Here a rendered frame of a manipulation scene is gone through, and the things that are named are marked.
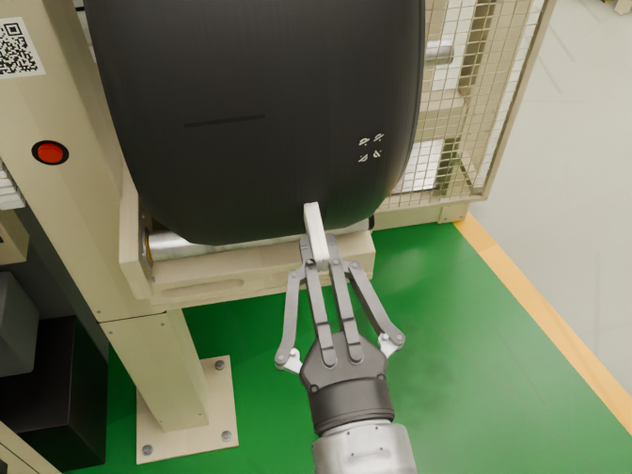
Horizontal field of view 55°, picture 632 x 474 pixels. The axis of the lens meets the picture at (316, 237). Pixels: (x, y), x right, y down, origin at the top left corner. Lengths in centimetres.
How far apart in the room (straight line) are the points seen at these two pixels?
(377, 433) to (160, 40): 37
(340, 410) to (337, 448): 3
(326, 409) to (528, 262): 161
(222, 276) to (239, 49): 47
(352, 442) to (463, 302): 145
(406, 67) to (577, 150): 196
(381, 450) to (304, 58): 34
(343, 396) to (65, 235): 60
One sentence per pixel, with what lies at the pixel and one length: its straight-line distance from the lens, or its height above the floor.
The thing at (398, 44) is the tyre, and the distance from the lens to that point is 57.
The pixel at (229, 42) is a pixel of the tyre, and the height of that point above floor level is 132.
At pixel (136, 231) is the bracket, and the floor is 95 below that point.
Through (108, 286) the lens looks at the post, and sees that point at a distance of 112.
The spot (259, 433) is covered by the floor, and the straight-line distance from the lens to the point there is 173.
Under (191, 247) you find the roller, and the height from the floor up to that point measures 91.
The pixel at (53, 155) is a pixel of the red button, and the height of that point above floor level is 106.
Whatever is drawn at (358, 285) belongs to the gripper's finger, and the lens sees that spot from 60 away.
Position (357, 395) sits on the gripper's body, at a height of 113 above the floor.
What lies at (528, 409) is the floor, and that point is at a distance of 184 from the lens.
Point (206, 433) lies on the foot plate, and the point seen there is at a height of 1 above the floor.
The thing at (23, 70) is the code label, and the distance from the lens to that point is 79.
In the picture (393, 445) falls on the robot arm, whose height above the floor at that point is 112.
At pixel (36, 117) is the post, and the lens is 84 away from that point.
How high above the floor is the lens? 163
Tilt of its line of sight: 53 degrees down
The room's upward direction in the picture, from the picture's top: straight up
